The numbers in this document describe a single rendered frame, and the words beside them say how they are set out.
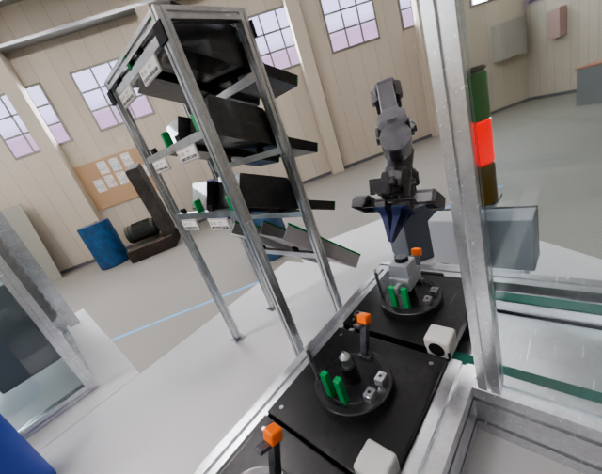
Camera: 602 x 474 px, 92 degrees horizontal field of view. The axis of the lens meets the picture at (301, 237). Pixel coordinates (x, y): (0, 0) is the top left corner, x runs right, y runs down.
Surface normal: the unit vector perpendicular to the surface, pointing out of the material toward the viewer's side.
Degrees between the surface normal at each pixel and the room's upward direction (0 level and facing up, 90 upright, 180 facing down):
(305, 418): 0
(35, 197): 90
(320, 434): 0
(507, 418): 90
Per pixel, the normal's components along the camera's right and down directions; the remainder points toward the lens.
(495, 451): -0.32, -0.89
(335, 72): 0.19, 0.29
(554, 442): -0.64, 0.46
